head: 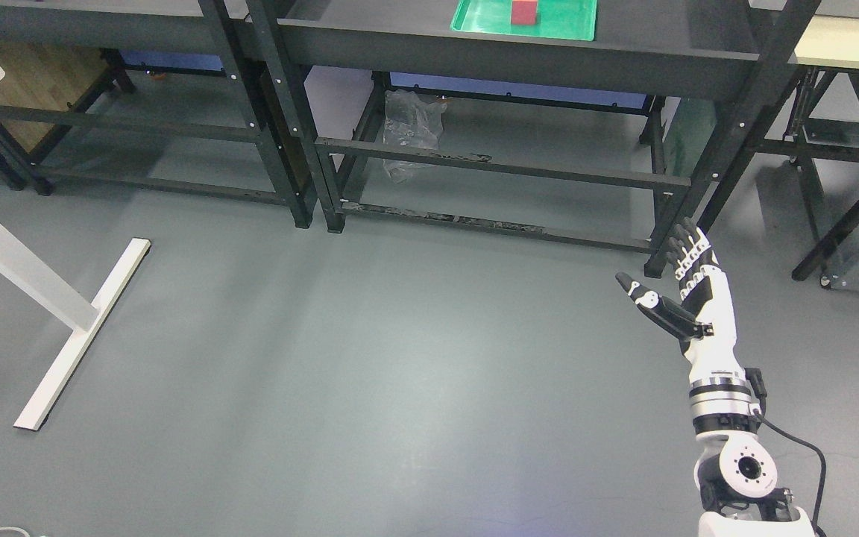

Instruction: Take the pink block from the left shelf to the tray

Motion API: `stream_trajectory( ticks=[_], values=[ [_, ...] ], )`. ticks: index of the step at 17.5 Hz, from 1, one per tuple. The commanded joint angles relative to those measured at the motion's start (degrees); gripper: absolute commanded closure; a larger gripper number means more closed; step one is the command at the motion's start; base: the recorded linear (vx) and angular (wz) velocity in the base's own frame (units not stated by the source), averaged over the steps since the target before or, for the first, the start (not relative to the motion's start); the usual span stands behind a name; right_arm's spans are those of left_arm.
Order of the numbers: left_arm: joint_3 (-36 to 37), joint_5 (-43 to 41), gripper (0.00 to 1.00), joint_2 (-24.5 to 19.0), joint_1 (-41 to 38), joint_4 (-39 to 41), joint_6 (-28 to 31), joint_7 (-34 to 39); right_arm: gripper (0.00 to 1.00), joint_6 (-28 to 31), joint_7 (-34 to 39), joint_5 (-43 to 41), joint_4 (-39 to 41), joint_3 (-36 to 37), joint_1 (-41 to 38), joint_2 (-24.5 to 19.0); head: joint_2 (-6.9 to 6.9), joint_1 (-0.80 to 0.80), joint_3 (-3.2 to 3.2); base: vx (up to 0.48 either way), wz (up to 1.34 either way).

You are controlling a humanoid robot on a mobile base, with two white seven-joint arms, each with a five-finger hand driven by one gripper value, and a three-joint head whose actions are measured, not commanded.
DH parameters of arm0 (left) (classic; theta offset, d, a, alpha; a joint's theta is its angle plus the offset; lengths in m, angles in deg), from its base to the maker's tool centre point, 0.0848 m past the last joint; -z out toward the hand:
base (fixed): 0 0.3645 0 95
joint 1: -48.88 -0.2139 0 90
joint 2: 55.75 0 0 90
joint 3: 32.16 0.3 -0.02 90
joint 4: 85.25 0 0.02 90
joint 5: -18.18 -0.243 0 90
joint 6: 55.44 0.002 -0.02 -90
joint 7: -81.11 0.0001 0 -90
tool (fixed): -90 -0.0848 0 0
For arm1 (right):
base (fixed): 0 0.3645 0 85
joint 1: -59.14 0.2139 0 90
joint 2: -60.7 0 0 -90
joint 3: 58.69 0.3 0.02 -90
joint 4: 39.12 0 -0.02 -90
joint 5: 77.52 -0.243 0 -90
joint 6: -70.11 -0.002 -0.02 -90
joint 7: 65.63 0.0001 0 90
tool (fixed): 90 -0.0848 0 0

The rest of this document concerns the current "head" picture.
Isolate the pink block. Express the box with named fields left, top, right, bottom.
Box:
left=510, top=0, right=539, bottom=26

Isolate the green plastic tray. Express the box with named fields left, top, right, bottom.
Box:
left=450, top=1, right=599, bottom=42

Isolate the black metal shelf left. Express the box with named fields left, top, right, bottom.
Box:
left=0, top=1, right=317, bottom=228

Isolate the black metal shelf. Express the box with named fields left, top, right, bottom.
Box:
left=0, top=1, right=317, bottom=228
left=248, top=0, right=822, bottom=279

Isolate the white table leg frame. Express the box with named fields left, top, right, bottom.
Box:
left=0, top=58, right=152, bottom=432

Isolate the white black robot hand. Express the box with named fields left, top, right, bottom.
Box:
left=616, top=218, right=746, bottom=386

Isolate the clear plastic bag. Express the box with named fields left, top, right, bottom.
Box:
left=382, top=89, right=449, bottom=149

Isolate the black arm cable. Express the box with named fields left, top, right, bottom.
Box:
left=744, top=367, right=828, bottom=534

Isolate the black metal shelf right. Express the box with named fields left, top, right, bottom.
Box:
left=248, top=0, right=822, bottom=279

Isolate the wooden board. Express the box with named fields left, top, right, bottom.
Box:
left=0, top=40, right=108, bottom=111

